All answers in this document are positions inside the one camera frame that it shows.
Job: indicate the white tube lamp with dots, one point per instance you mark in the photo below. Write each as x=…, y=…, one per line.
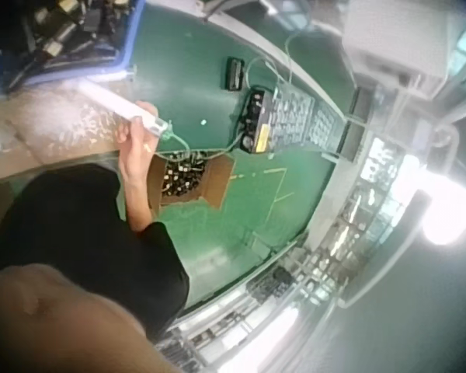
x=112, y=102

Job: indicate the person's right fingers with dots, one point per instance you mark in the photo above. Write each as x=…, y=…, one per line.
x=145, y=109

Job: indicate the white machine housing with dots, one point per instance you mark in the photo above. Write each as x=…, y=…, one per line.
x=396, y=35

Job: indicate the brown cardboard sheet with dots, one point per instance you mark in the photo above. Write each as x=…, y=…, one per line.
x=50, y=124

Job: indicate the small black device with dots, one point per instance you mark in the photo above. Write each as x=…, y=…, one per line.
x=235, y=74

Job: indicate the metal shelf with parts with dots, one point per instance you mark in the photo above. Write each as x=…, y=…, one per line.
x=326, y=241

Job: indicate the person's right hand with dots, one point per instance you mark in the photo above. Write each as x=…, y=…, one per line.
x=134, y=138

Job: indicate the cardboard box of black parts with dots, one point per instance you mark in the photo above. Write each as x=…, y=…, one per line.
x=186, y=178

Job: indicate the blue crate of metal parts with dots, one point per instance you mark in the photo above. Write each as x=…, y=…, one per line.
x=62, y=35

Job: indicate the black power supply yellow label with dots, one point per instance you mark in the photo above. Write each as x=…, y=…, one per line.
x=258, y=120

